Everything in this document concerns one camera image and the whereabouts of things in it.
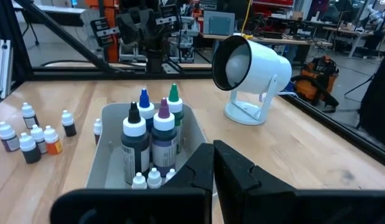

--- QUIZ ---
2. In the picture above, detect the blue plastic crate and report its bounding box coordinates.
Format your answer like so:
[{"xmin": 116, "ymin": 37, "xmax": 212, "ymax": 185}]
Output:
[{"xmin": 282, "ymin": 79, "xmax": 295, "ymax": 94}]

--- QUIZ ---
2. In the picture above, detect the large green candy color bottle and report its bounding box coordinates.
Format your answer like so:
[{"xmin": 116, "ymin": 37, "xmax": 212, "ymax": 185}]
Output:
[{"xmin": 166, "ymin": 83, "xmax": 185, "ymax": 154}]

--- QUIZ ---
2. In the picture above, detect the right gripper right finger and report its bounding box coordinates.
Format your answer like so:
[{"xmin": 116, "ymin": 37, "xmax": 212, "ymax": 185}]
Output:
[{"xmin": 213, "ymin": 139, "xmax": 385, "ymax": 224}]

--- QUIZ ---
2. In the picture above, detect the small dark white-label coloring bottle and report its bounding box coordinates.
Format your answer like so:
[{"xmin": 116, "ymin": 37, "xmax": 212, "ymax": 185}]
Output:
[{"xmin": 21, "ymin": 101, "xmax": 40, "ymax": 129}]

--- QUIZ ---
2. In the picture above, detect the small black food coloring bottle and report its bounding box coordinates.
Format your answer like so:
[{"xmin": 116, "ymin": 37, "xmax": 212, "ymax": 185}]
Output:
[{"xmin": 61, "ymin": 109, "xmax": 77, "ymax": 138}]

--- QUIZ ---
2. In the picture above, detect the small white-capped coloring bottle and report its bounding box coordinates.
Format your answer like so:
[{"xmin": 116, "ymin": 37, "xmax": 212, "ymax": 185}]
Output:
[{"xmin": 164, "ymin": 168, "xmax": 178, "ymax": 184}]

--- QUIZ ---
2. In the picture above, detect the red grey parts bin rack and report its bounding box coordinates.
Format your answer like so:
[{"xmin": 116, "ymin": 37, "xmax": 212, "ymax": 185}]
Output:
[{"xmin": 117, "ymin": 15, "xmax": 202, "ymax": 65}]

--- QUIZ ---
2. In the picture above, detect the black fabric divider screen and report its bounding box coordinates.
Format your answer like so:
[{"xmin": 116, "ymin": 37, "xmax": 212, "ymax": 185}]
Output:
[{"xmin": 358, "ymin": 40, "xmax": 385, "ymax": 150}]

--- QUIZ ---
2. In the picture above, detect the black aluminium table frame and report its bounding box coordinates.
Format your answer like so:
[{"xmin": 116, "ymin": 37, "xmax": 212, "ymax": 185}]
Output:
[{"xmin": 0, "ymin": 0, "xmax": 385, "ymax": 170}]

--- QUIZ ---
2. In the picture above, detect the small lemon yellow coloring bottle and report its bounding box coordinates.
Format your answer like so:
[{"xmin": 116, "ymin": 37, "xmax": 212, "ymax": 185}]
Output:
[{"xmin": 146, "ymin": 167, "xmax": 163, "ymax": 189}]

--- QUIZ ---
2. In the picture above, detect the yellow hanging cable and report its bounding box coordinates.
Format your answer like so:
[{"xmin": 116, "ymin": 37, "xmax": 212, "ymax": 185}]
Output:
[{"xmin": 241, "ymin": 0, "xmax": 254, "ymax": 40}]

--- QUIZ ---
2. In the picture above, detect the large black candy color bottle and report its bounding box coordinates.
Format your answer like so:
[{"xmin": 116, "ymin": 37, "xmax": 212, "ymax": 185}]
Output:
[{"xmin": 120, "ymin": 101, "xmax": 151, "ymax": 185}]

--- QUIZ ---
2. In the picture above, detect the small red sunset coloring bottle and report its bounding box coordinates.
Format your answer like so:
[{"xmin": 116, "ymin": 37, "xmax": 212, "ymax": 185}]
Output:
[{"xmin": 30, "ymin": 124, "xmax": 48, "ymax": 155}]

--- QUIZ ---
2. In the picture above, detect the small dark teal coloring bottle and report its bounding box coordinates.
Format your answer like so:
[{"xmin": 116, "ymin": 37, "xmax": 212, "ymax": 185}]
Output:
[{"xmin": 19, "ymin": 132, "xmax": 42, "ymax": 164}]

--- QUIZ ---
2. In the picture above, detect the silver aluminium extrusion post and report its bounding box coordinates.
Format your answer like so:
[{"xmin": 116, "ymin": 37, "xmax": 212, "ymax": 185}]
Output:
[{"xmin": 0, "ymin": 39, "xmax": 13, "ymax": 100}]

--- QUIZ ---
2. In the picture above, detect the orange black shop vacuum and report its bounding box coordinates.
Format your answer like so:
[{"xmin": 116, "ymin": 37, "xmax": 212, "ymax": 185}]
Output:
[{"xmin": 290, "ymin": 55, "xmax": 340, "ymax": 109}]

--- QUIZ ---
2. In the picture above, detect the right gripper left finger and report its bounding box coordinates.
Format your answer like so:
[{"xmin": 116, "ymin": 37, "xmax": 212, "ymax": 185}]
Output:
[{"xmin": 50, "ymin": 142, "xmax": 216, "ymax": 224}]

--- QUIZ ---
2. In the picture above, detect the white work table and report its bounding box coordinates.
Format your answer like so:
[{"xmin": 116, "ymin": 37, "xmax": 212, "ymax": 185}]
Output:
[{"xmin": 322, "ymin": 26, "xmax": 376, "ymax": 58}]

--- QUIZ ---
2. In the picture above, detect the wooden work table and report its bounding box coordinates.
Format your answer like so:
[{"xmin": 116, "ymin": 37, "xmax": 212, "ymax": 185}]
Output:
[{"xmin": 200, "ymin": 32, "xmax": 333, "ymax": 63}]

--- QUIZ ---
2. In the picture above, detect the grey plastic storage bin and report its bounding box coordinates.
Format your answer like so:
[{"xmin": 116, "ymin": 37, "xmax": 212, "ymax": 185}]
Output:
[{"xmin": 85, "ymin": 102, "xmax": 209, "ymax": 190}]

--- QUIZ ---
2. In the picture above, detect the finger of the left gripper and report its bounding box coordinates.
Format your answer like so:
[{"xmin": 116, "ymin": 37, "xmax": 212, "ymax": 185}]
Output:
[
  {"xmin": 116, "ymin": 9, "xmax": 140, "ymax": 44},
  {"xmin": 138, "ymin": 8, "xmax": 161, "ymax": 43}
]

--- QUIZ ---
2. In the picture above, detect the large blue candy color bottle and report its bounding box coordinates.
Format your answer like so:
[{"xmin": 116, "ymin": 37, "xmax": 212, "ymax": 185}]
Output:
[{"xmin": 138, "ymin": 88, "xmax": 156, "ymax": 131}]

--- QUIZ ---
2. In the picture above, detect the white spotlight lamp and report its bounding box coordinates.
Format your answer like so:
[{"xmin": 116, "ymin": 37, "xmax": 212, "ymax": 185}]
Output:
[{"xmin": 211, "ymin": 34, "xmax": 298, "ymax": 126}]

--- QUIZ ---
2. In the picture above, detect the small violet food coloring bottle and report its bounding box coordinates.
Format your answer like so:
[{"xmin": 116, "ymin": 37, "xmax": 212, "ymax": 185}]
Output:
[{"xmin": 0, "ymin": 121, "xmax": 21, "ymax": 152}]

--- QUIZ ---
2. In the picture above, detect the grey metal box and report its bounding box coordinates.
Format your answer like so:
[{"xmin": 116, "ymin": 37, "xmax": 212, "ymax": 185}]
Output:
[{"xmin": 203, "ymin": 10, "xmax": 235, "ymax": 35}]

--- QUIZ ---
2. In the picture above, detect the small maroon food coloring bottle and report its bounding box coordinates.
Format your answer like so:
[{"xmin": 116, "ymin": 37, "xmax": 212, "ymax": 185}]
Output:
[{"xmin": 93, "ymin": 118, "xmax": 103, "ymax": 146}]

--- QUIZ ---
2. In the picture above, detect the large violet candy color bottle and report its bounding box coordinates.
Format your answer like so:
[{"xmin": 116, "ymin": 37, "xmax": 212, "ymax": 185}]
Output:
[{"xmin": 151, "ymin": 97, "xmax": 178, "ymax": 177}]

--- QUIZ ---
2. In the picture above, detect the dark computer monitor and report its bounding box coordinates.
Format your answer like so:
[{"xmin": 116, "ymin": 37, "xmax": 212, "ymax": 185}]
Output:
[{"xmin": 310, "ymin": 0, "xmax": 326, "ymax": 13}]

